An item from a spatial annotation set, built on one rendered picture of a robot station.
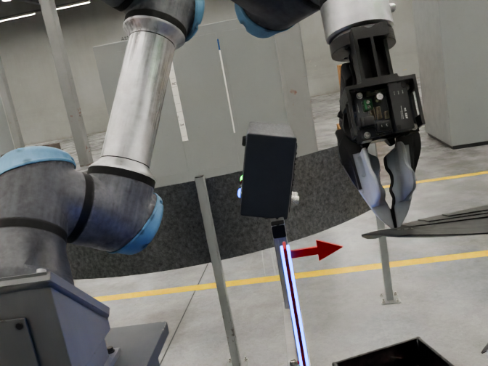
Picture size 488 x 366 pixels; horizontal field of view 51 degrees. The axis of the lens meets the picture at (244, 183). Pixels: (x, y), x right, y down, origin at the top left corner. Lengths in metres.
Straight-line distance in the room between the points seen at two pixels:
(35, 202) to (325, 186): 1.94
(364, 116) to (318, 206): 2.02
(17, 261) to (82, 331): 0.13
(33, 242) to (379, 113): 0.48
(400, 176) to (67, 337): 0.45
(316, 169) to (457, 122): 4.45
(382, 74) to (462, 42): 6.23
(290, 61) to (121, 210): 4.11
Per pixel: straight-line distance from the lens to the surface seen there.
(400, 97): 0.54
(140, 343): 0.86
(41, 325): 0.70
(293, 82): 4.86
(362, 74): 0.54
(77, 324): 0.73
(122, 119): 0.89
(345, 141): 0.58
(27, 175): 0.80
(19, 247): 0.74
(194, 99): 6.73
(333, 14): 0.58
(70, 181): 0.82
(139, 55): 0.94
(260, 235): 2.44
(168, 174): 6.96
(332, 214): 2.62
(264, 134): 1.11
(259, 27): 0.68
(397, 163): 0.59
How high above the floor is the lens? 1.38
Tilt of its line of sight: 12 degrees down
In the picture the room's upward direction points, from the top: 10 degrees counter-clockwise
